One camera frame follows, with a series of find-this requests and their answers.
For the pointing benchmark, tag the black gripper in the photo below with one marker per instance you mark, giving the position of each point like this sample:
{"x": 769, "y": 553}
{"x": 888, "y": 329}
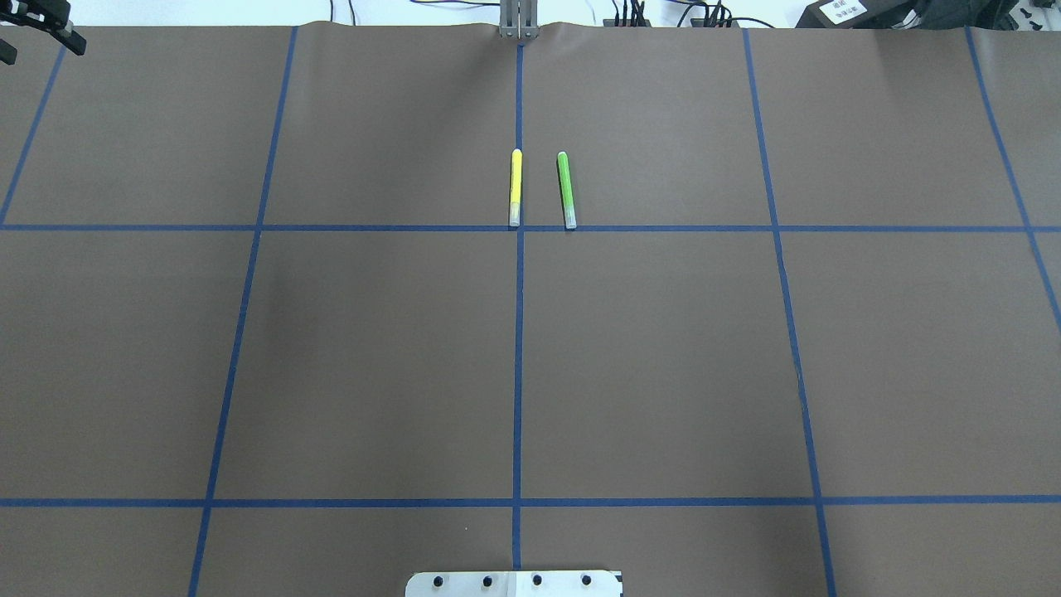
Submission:
{"x": 51, "y": 27}

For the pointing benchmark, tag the yellow highlighter pen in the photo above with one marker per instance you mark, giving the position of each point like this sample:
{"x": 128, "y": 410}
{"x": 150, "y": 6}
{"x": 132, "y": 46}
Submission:
{"x": 515, "y": 188}

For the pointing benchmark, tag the green highlighter pen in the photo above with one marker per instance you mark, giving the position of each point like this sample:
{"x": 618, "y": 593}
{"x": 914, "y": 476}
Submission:
{"x": 566, "y": 190}

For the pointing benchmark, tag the black power adapter box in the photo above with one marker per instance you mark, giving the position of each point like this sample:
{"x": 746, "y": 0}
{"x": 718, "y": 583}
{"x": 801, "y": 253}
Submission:
{"x": 855, "y": 14}

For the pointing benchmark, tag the grey metal camera post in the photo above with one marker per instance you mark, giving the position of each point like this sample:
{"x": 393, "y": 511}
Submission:
{"x": 518, "y": 19}

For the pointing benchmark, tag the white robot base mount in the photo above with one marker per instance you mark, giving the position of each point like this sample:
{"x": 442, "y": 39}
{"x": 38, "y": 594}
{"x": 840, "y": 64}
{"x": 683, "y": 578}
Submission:
{"x": 516, "y": 583}

